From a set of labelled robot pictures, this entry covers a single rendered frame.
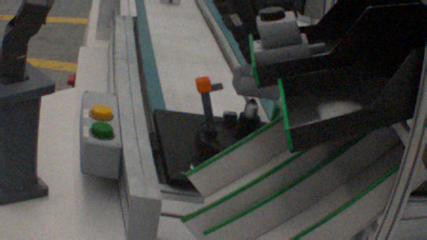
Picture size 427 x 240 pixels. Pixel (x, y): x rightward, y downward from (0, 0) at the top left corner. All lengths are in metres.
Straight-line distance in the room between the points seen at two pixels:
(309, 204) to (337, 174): 0.05
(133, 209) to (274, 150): 0.21
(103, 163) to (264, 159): 0.30
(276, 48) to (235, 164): 0.21
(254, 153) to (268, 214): 0.15
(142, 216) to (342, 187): 0.33
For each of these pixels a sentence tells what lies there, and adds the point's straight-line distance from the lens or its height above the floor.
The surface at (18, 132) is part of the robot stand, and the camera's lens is 1.12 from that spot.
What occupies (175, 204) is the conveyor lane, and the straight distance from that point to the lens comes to 1.08.
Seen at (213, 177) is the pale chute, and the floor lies 1.02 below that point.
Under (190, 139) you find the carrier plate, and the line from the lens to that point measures 1.24.
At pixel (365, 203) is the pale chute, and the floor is 1.15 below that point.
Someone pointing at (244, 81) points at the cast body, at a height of 1.08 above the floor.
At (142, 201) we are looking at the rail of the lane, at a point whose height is 0.95.
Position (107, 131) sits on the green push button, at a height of 0.97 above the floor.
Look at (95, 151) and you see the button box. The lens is 1.20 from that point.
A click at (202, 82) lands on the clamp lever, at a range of 1.18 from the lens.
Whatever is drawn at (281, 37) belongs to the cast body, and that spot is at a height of 1.24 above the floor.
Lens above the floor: 1.47
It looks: 22 degrees down
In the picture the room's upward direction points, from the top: 12 degrees clockwise
